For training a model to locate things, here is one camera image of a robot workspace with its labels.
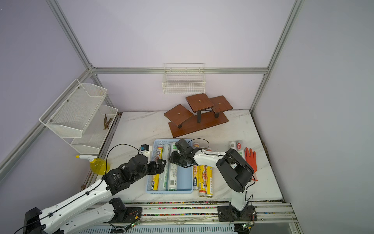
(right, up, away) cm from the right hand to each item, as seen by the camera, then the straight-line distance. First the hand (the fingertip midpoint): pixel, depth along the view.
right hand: (171, 162), depth 89 cm
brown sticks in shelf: (-45, +25, +6) cm, 51 cm away
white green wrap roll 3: (+45, +8, +6) cm, 46 cm away
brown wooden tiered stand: (+26, +34, +28) cm, 51 cm away
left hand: (-5, +2, -12) cm, 13 cm away
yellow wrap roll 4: (+22, -9, -7) cm, 25 cm away
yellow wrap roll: (-9, -7, -6) cm, 13 cm away
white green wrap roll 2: (+40, +10, +6) cm, 42 cm away
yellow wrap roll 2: (+15, -5, -4) cm, 16 cm away
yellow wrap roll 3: (+19, -9, -7) cm, 22 cm away
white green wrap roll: (+2, -4, -9) cm, 10 cm away
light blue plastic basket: (+8, -7, -3) cm, 11 cm away
